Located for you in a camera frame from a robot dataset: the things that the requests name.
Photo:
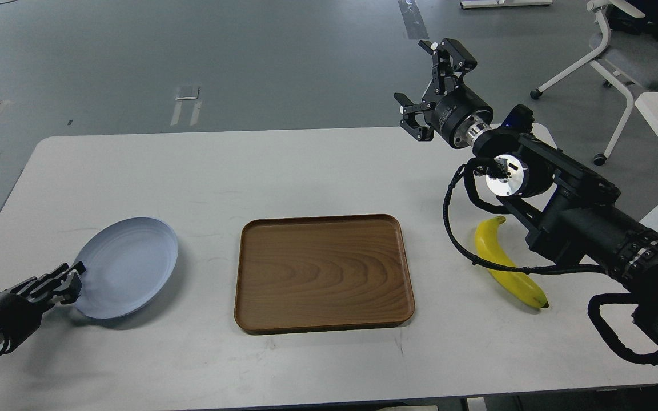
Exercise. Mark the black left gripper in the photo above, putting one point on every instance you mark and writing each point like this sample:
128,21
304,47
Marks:
21,316

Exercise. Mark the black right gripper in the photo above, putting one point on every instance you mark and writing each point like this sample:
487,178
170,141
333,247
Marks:
447,108

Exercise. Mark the light blue plate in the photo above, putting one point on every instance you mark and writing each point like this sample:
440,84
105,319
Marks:
127,264

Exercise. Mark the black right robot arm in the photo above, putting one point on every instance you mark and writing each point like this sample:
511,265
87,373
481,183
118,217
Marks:
568,210

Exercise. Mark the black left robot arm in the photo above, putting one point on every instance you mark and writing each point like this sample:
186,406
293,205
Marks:
22,306

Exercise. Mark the white office chair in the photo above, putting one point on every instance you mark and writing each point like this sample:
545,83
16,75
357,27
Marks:
622,59

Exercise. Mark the brown wooden tray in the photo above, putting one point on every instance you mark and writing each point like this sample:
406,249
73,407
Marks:
323,273

